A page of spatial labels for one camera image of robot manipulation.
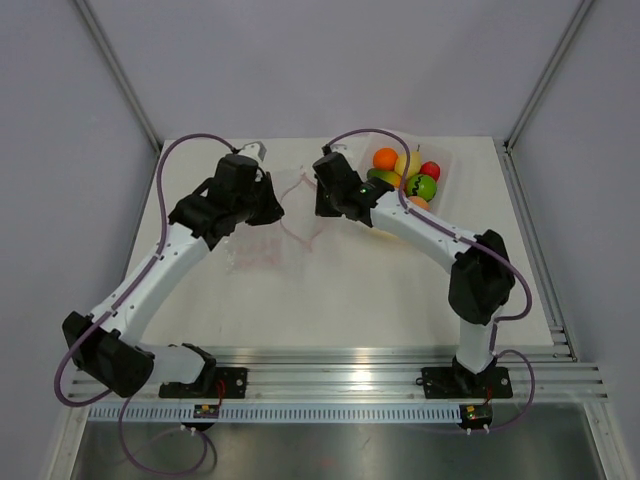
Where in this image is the clear zip top bag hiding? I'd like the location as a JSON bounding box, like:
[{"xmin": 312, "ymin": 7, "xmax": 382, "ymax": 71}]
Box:
[{"xmin": 224, "ymin": 167, "xmax": 326, "ymax": 275}]

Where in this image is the orange toy peach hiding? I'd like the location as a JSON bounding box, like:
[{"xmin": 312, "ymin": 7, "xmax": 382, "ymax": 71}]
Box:
[{"xmin": 408, "ymin": 196, "xmax": 430, "ymax": 211}]

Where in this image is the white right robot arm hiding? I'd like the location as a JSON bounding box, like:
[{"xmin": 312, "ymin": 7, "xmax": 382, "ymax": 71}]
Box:
[{"xmin": 312, "ymin": 148, "xmax": 515, "ymax": 396}]

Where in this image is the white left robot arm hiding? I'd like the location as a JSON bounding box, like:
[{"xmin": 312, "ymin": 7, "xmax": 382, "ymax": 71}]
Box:
[{"xmin": 62, "ymin": 142, "xmax": 284, "ymax": 398}]

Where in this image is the green orange toy mango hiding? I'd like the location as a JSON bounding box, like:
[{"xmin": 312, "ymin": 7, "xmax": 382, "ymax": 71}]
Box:
[{"xmin": 367, "ymin": 168, "xmax": 401, "ymax": 189}]

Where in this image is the orange toy fruit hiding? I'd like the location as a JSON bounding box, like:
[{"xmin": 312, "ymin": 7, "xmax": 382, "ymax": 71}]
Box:
[{"xmin": 372, "ymin": 147, "xmax": 398, "ymax": 171}]

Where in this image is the pale yellow toy pear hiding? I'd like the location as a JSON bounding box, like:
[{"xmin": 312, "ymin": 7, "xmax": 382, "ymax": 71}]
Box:
[{"xmin": 394, "ymin": 151, "xmax": 422, "ymax": 178}]

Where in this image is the green toy watermelon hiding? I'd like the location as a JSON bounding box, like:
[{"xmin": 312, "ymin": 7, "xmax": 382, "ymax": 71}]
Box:
[{"xmin": 405, "ymin": 174, "xmax": 437, "ymax": 202}]

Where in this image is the red toy tomato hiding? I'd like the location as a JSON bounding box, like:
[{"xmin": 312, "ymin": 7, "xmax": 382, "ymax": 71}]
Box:
[{"xmin": 419, "ymin": 161, "xmax": 441, "ymax": 182}]

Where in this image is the left circuit board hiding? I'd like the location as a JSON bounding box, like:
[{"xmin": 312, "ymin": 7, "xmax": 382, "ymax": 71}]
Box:
[{"xmin": 193, "ymin": 404, "xmax": 220, "ymax": 419}]

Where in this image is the circuit board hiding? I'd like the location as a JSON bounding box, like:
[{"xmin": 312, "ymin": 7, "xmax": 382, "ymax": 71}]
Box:
[
  {"xmin": 193, "ymin": 404, "xmax": 220, "ymax": 419},
  {"xmin": 460, "ymin": 403, "xmax": 493, "ymax": 428}
]

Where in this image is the right circuit board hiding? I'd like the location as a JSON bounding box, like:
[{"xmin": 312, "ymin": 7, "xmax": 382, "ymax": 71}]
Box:
[{"xmin": 460, "ymin": 403, "xmax": 493, "ymax": 428}]

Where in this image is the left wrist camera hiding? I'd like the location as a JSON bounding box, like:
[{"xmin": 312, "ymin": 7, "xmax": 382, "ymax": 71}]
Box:
[{"xmin": 239, "ymin": 141, "xmax": 267, "ymax": 163}]

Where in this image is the aluminium frame rail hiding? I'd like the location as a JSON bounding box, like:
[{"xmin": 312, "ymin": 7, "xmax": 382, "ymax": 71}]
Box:
[{"xmin": 67, "ymin": 344, "xmax": 609, "ymax": 404}]

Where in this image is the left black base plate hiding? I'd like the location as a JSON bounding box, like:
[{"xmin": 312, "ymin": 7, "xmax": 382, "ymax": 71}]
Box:
[{"xmin": 159, "ymin": 366, "xmax": 249, "ymax": 399}]

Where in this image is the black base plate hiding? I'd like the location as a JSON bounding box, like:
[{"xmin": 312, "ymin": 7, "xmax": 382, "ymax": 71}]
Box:
[
  {"xmin": 159, "ymin": 366, "xmax": 249, "ymax": 399},
  {"xmin": 415, "ymin": 366, "xmax": 513, "ymax": 400}
]

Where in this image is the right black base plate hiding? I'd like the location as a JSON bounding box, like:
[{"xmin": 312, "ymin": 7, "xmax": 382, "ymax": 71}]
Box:
[{"xmin": 415, "ymin": 366, "xmax": 513, "ymax": 400}]

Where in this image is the white slotted cable duct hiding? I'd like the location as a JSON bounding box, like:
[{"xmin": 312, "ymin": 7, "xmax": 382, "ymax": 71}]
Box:
[{"xmin": 89, "ymin": 402, "xmax": 461, "ymax": 424}]

